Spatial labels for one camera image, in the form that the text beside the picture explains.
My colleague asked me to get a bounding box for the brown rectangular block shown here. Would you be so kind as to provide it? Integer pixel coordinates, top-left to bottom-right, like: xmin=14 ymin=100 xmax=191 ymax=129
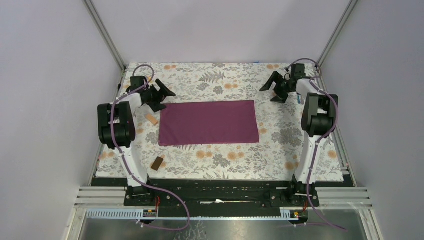
xmin=150 ymin=156 xmax=164 ymax=171

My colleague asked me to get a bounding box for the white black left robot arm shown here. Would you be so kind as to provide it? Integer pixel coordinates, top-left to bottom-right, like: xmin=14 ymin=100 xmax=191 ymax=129
xmin=97 ymin=76 xmax=176 ymax=206

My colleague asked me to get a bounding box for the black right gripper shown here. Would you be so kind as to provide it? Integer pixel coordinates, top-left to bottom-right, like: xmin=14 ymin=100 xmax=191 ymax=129
xmin=259 ymin=71 xmax=293 ymax=104

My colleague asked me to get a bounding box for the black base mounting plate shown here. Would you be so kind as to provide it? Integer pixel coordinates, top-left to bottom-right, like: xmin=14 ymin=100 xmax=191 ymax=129
xmin=124 ymin=178 xmax=320 ymax=215

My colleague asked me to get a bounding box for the purple cloth napkin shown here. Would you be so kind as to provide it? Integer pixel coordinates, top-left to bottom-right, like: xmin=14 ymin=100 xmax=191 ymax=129
xmin=158 ymin=100 xmax=260 ymax=146

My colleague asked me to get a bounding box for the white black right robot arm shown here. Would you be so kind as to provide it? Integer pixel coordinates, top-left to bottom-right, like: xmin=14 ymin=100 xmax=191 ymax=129
xmin=260 ymin=63 xmax=339 ymax=206

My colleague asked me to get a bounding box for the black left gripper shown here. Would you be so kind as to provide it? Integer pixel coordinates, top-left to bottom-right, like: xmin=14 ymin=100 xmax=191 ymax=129
xmin=143 ymin=78 xmax=176 ymax=112

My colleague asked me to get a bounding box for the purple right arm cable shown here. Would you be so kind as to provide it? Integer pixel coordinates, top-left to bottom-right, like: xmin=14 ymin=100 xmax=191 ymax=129
xmin=284 ymin=58 xmax=348 ymax=232

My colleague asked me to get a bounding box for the slotted grey cable duct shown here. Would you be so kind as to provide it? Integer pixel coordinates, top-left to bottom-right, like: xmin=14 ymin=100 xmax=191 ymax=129
xmin=86 ymin=208 xmax=299 ymax=222

